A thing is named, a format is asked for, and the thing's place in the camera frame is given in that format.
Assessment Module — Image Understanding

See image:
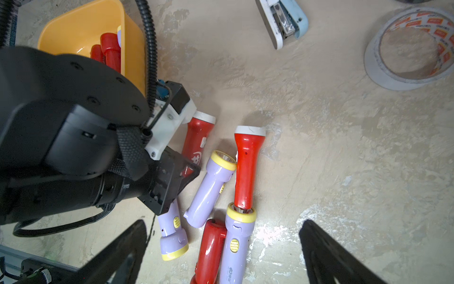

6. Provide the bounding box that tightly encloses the red flashlight bottom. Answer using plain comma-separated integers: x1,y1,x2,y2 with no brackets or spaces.
190,218,227,284

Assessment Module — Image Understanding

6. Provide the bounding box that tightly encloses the purple flashlight cluster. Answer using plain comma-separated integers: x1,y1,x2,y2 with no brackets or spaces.
184,150,237,228

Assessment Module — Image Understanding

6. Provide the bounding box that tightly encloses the white tape roll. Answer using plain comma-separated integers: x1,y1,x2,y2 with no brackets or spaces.
364,7,454,91

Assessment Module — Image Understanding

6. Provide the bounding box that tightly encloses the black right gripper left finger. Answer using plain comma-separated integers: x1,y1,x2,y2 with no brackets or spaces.
63,220,147,284

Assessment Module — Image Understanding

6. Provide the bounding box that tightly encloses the red flashlight two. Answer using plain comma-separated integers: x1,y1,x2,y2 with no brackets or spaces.
90,44,105,64

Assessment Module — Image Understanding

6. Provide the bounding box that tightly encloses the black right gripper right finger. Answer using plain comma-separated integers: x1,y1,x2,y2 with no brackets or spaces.
299,220,385,284

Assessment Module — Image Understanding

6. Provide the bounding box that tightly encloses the red flashlight one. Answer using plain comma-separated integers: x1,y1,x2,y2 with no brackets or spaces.
100,33,121,73

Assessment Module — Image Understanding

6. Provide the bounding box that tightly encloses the aluminium front rail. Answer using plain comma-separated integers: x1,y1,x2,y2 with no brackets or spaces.
1,245,79,276

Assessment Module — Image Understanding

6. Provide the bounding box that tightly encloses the yellow plastic storage tray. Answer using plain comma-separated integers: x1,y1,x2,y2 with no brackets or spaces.
37,0,146,95

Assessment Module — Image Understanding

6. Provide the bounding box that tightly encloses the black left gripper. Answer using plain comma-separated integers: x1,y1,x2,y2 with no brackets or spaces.
95,81,201,216

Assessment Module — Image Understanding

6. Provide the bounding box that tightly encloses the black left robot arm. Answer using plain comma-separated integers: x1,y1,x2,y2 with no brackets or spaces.
1,1,201,237

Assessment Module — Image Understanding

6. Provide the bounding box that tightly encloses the light blue stapler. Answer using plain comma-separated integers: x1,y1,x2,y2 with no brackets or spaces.
255,0,309,50

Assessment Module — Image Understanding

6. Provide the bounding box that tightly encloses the red flashlight white logo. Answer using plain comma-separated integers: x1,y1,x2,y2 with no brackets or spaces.
182,111,216,166

